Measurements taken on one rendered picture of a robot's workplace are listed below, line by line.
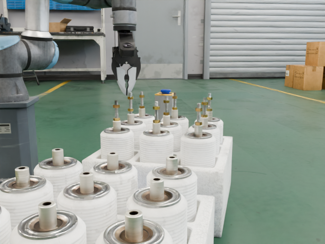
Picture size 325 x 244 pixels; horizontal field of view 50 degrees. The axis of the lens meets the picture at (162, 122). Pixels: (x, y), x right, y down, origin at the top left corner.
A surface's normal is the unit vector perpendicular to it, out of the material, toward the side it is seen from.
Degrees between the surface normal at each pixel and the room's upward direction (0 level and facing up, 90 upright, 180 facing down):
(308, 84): 90
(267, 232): 0
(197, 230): 0
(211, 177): 90
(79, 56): 90
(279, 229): 0
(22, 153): 90
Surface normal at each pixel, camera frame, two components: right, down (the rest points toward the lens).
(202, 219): 0.00, -0.98
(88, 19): 0.11, 0.19
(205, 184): -0.25, 0.19
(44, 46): 0.67, 0.27
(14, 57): 0.83, 0.14
